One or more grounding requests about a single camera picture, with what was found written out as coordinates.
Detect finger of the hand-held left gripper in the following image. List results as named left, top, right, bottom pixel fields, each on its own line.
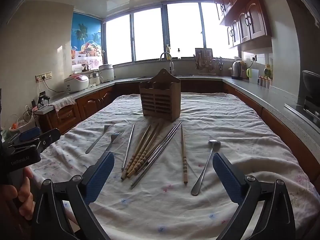
left=18, top=127, right=41, bottom=142
left=31, top=128, right=61, bottom=153

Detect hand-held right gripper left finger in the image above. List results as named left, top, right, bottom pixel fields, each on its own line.
left=34, top=151, right=115, bottom=240

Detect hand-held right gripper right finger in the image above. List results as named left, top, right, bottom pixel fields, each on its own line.
left=212, top=152, right=297, bottom=240

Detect wooden chopstick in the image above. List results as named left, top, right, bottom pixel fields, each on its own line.
left=125, top=124, right=156, bottom=178
left=136, top=122, right=167, bottom=173
left=181, top=124, right=188, bottom=184
left=128, top=123, right=160, bottom=178
left=132, top=122, right=163, bottom=175
left=121, top=124, right=151, bottom=180

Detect wooden utensil holder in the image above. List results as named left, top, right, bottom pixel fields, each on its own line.
left=139, top=68, right=181, bottom=123

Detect person's left hand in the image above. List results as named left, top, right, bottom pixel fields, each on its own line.
left=0, top=167, right=35, bottom=220

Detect white basket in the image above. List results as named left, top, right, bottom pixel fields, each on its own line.
left=8, top=114, right=36, bottom=137

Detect steel spoon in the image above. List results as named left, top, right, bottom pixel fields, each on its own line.
left=191, top=140, right=222, bottom=196

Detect white lace cloth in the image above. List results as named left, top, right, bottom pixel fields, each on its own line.
left=51, top=96, right=77, bottom=113

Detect small black device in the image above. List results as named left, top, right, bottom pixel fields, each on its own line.
left=37, top=91, right=51, bottom=106

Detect slim steel fork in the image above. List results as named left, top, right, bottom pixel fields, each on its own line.
left=85, top=123, right=114, bottom=154

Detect broad steel fork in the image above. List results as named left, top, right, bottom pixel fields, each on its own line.
left=105, top=131, right=124, bottom=153

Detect wooden lower cabinets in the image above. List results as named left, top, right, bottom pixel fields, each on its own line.
left=37, top=77, right=320, bottom=188

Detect wooden cabinets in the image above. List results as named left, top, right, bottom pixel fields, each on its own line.
left=37, top=77, right=320, bottom=188
left=211, top=0, right=273, bottom=48

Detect white floral tablecloth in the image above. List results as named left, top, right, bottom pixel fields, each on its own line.
left=27, top=92, right=320, bottom=240

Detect white and pink rice cooker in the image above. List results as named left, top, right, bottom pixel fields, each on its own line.
left=64, top=74, right=90, bottom=93

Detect tall white rice cooker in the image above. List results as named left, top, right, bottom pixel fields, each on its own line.
left=98, top=64, right=116, bottom=83

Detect grey kitchen countertop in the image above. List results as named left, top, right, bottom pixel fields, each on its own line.
left=34, top=74, right=320, bottom=140

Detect black gas cooktop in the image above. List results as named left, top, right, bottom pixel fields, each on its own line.
left=284, top=96, right=320, bottom=125

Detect steel electric kettle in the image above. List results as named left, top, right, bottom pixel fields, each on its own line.
left=231, top=60, right=247, bottom=80

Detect tropical fruit window poster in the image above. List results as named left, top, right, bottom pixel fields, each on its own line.
left=71, top=12, right=104, bottom=68

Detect knife and board rack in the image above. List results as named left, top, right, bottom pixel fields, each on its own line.
left=194, top=48, right=217, bottom=74

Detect steel kitchen faucet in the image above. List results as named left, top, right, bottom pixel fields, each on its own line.
left=160, top=52, right=174, bottom=77

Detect black wok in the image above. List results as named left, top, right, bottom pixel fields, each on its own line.
left=302, top=70, right=320, bottom=98

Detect kitchen window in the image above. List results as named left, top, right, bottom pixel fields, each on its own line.
left=103, top=2, right=239, bottom=66

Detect wooden upper cabinets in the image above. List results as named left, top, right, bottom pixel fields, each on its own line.
left=211, top=0, right=273, bottom=48

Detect wall outlet strip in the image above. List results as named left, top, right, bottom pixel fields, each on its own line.
left=35, top=72, right=53, bottom=82

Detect green handled clear pitcher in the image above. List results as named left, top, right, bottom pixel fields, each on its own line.
left=246, top=68, right=259, bottom=84

